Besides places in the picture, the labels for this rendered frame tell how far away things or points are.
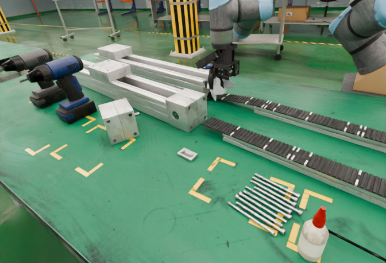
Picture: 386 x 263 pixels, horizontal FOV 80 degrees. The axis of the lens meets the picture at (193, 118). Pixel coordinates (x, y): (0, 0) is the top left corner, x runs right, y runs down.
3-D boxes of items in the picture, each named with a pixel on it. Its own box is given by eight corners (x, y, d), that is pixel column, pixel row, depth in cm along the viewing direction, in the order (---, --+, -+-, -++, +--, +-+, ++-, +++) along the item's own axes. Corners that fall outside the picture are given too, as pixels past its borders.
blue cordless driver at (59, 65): (100, 109, 91) (82, 55, 80) (49, 135, 78) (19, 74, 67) (90, 105, 95) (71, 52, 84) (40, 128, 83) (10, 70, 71)
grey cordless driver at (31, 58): (70, 96, 104) (50, 48, 93) (23, 117, 91) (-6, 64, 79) (61, 93, 108) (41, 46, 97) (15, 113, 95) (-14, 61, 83)
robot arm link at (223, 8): (238, -10, 67) (209, -7, 67) (238, 30, 73) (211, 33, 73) (233, -11, 74) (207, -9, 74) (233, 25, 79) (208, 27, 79)
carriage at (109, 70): (133, 79, 101) (130, 64, 97) (111, 88, 94) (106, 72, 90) (112, 73, 110) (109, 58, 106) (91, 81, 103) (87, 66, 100)
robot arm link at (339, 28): (363, 36, 92) (341, 10, 92) (392, 22, 78) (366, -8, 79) (340, 55, 92) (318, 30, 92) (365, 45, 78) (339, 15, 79)
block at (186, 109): (212, 115, 81) (211, 91, 76) (188, 132, 73) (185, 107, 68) (192, 108, 86) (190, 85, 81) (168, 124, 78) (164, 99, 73)
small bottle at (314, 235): (293, 242, 42) (304, 198, 35) (313, 239, 42) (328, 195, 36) (303, 264, 38) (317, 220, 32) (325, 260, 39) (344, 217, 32)
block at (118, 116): (147, 133, 75) (141, 107, 70) (111, 145, 71) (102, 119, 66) (138, 119, 83) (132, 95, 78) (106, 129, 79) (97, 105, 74)
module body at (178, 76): (218, 92, 96) (217, 72, 92) (203, 101, 90) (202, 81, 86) (112, 62, 143) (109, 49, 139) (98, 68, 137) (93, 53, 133)
